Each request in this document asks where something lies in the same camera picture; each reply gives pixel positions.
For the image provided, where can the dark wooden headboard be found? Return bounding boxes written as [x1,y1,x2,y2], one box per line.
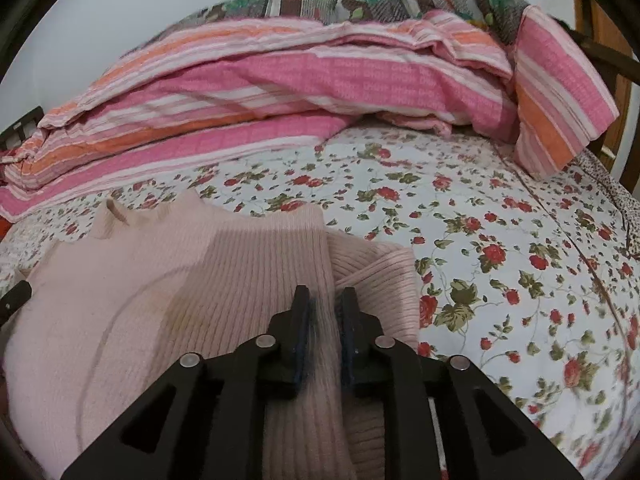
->
[0,106,44,152]

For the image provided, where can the floral white bed sheet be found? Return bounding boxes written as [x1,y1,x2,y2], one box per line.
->
[1,122,639,479]

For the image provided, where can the wooden footboard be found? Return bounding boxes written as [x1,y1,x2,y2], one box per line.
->
[554,0,640,196]

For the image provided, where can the pink orange striped quilt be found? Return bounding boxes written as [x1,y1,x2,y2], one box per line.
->
[1,6,618,221]

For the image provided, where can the pink knit sweater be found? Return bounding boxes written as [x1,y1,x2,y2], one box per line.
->
[3,191,419,479]

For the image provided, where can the red pillow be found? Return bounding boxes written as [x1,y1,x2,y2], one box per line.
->
[0,218,12,240]

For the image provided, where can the dark patterned blanket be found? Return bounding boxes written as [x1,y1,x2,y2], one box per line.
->
[136,0,529,50]

